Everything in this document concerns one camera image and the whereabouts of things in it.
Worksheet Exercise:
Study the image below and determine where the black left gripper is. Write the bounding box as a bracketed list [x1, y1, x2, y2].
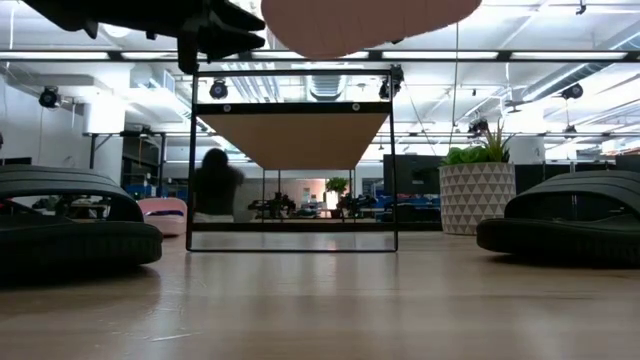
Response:
[149, 0, 266, 75]

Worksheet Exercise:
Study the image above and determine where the pink slide sandal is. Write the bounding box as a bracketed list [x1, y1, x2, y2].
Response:
[259, 0, 484, 61]
[137, 196, 189, 237]

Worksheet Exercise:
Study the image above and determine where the black slide sandal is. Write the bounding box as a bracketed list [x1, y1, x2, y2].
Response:
[475, 169, 640, 267]
[0, 164, 164, 284]

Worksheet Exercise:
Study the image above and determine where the black-framed wooden shelf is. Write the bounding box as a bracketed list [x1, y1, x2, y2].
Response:
[185, 67, 400, 254]

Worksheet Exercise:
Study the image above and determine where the person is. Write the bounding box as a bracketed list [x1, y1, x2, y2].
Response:
[192, 147, 247, 224]

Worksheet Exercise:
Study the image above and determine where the small background potted plant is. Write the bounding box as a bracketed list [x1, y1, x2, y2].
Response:
[324, 176, 350, 198]

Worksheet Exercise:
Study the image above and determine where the long ceiling light strip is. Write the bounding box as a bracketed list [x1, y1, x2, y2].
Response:
[0, 48, 640, 63]

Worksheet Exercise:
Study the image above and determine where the black monitor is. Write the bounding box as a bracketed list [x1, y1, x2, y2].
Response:
[382, 153, 444, 211]

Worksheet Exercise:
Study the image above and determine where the green plant in patterned pot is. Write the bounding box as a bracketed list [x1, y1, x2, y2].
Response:
[438, 118, 518, 237]

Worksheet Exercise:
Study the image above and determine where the black metal frame stand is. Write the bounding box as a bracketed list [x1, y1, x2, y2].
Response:
[82, 130, 167, 171]

